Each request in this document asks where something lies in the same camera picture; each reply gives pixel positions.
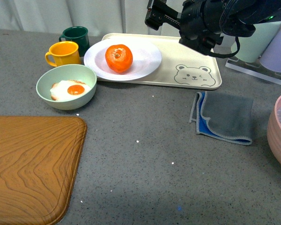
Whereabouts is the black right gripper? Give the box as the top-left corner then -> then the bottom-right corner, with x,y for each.
145,0 -> 223,56

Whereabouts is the white round plate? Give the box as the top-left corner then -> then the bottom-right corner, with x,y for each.
84,38 -> 162,82

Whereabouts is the orange mandarin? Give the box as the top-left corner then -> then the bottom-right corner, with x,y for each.
105,44 -> 133,74

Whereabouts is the cream bear tray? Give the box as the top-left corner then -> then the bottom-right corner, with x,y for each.
102,33 -> 222,90

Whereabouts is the light green cup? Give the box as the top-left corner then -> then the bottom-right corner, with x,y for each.
235,22 -> 281,63

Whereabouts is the white cup holder rack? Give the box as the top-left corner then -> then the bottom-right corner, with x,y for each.
225,57 -> 281,85

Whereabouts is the lilac cup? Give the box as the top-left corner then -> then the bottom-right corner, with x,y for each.
259,29 -> 281,73

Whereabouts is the white curtain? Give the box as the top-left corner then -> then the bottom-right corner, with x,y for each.
0,0 -> 179,37

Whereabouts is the grey blue cloth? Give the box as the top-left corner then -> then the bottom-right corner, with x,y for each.
189,91 -> 253,146

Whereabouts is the dark green mug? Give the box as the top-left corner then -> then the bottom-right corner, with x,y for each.
59,26 -> 90,57

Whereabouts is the yellow mug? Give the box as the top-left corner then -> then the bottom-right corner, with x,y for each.
44,41 -> 81,67

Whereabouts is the light green bowl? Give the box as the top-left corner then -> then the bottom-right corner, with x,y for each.
36,64 -> 97,110

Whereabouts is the pink bowl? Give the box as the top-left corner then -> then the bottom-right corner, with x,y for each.
267,95 -> 281,164

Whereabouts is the fake fried egg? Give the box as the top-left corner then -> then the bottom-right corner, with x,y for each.
50,80 -> 91,101

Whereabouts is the wooden cutting board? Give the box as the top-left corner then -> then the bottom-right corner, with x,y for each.
0,116 -> 87,225

